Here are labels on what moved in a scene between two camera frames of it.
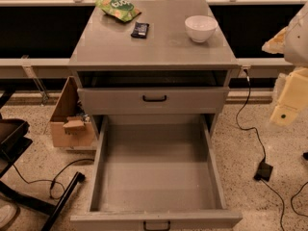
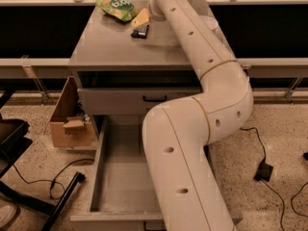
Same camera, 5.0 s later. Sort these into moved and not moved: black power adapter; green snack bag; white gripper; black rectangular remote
Moved: white gripper
Not moved: black power adapter; black rectangular remote; green snack bag
